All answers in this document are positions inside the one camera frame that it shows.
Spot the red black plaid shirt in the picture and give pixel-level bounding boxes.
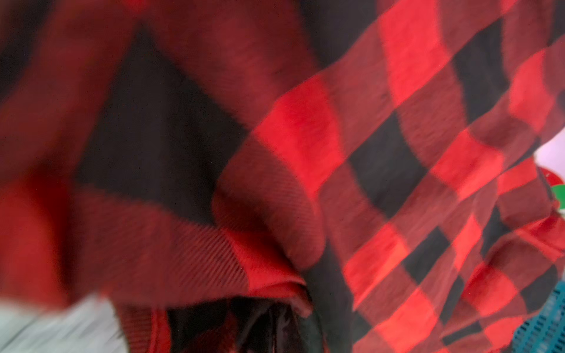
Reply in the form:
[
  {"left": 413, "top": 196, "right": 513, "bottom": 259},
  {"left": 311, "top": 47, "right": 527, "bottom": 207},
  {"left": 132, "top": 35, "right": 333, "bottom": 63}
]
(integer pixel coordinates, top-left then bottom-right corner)
[{"left": 1, "top": 1, "right": 564, "bottom": 352}]

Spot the teal plastic basket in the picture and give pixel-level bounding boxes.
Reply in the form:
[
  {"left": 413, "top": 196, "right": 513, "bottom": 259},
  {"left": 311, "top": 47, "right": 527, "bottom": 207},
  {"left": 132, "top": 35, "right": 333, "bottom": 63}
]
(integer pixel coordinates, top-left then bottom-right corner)
[{"left": 511, "top": 280, "right": 564, "bottom": 353}]

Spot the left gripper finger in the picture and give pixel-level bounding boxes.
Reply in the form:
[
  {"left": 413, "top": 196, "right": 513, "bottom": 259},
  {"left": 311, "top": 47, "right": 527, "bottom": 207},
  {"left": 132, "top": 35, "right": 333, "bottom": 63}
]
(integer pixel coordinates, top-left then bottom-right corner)
[{"left": 230, "top": 299, "right": 300, "bottom": 353}]

